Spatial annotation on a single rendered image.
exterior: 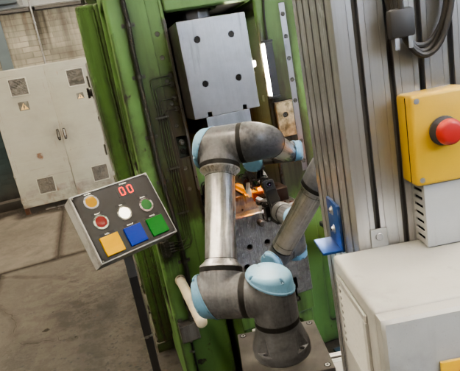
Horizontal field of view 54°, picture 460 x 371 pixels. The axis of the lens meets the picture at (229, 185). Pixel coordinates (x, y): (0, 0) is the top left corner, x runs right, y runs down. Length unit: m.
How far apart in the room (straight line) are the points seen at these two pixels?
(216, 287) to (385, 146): 0.61
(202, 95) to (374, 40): 1.31
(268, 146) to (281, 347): 0.53
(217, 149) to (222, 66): 0.77
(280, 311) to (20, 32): 7.18
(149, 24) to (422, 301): 1.71
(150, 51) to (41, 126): 5.28
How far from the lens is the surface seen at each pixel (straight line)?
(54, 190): 7.34
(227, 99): 1.99
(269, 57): 2.17
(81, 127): 7.23
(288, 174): 2.28
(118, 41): 2.06
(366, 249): 0.77
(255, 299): 1.15
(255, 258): 2.10
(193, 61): 1.96
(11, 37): 7.96
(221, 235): 1.21
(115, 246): 1.74
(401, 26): 0.70
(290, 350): 1.20
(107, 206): 1.80
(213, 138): 1.28
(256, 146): 1.25
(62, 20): 7.95
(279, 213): 1.64
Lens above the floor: 1.54
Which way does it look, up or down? 14 degrees down
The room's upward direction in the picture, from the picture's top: 11 degrees counter-clockwise
